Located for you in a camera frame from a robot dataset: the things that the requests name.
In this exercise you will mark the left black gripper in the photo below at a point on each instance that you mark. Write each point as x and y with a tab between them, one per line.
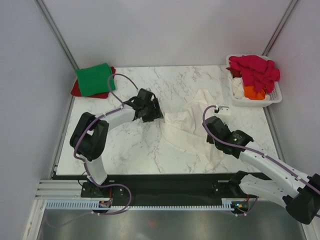
156	113

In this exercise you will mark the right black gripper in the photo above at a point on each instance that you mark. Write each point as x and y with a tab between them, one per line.
209	139

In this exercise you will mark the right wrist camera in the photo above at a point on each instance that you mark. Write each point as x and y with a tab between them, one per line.
224	110

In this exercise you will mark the crimson pink t shirt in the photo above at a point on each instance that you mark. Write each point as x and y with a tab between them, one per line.
256	72

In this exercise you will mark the white slotted cable duct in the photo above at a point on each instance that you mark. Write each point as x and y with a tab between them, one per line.
99	205

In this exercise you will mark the aluminium corner post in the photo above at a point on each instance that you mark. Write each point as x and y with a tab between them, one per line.
56	32
293	4

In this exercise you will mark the folded dark red t shirt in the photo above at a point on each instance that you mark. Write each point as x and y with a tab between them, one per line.
77	93

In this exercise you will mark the orange t shirt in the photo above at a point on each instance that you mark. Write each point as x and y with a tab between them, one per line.
251	93

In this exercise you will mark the right aluminium corner post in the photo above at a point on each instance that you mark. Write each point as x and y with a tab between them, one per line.
293	4

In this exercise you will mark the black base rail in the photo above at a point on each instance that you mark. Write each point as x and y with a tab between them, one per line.
166	189

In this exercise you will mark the folded green t shirt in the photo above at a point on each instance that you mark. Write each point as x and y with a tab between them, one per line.
94	80

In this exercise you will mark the white plastic laundry basket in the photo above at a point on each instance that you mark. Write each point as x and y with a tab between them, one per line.
270	98

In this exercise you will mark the cream t shirt in basket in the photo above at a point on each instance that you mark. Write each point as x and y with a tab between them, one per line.
238	88

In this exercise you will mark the dark red garment in basket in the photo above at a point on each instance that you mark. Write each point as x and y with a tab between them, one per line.
236	73

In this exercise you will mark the left aluminium corner post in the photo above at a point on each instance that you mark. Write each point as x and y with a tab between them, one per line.
56	32

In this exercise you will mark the white Coca-Cola t shirt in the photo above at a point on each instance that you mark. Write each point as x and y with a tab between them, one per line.
184	129

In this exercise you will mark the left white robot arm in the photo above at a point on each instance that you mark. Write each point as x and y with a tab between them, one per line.
90	134

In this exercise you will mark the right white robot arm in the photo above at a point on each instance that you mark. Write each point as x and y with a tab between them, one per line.
296	191

